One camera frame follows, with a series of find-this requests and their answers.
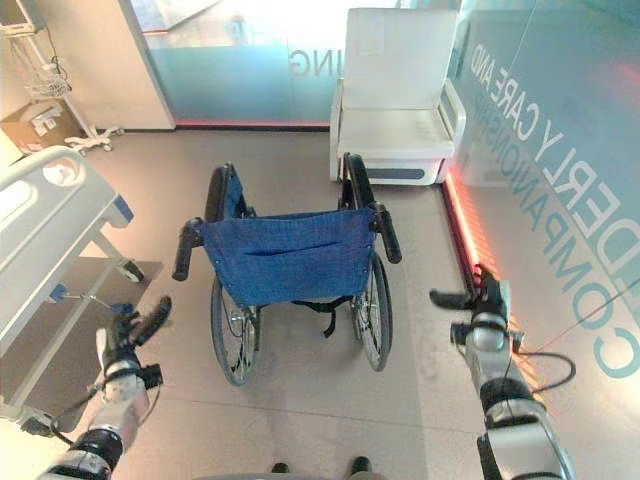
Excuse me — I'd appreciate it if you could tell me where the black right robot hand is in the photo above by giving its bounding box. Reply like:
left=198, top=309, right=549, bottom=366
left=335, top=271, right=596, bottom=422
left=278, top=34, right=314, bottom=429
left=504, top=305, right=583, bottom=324
left=429, top=269, right=512, bottom=329

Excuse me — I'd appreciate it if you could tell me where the white armchair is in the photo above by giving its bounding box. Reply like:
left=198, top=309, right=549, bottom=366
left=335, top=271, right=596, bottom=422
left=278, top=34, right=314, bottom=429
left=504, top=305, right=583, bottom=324
left=328, top=7, right=467, bottom=186

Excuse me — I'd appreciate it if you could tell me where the white wheeled equipment stand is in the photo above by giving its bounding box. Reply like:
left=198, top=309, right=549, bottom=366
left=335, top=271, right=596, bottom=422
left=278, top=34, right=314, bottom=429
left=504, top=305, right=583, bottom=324
left=0, top=0, right=126, bottom=154

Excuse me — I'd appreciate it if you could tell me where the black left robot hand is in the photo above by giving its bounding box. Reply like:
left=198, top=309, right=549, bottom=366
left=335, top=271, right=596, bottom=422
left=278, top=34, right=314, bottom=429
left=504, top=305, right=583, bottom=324
left=96, top=295, right=173, bottom=370

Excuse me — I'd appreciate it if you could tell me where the red floor light strip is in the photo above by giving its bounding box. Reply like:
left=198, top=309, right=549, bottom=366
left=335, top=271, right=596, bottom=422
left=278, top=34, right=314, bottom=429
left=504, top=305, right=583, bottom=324
left=442, top=172, right=544, bottom=401

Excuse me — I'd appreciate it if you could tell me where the white hospital bed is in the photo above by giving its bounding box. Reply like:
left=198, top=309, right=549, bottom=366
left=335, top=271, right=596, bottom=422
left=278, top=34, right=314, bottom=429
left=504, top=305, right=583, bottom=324
left=0, top=145, right=146, bottom=439

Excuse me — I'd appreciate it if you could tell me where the brown cardboard box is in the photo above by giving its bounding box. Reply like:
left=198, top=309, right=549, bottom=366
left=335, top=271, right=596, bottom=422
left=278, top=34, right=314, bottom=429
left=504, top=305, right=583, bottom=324
left=0, top=98, right=84, bottom=151

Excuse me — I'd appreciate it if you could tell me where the blue fabric wheelchair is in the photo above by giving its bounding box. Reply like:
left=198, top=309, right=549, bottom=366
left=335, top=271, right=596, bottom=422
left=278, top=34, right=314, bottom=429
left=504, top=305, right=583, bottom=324
left=171, top=153, right=403, bottom=387

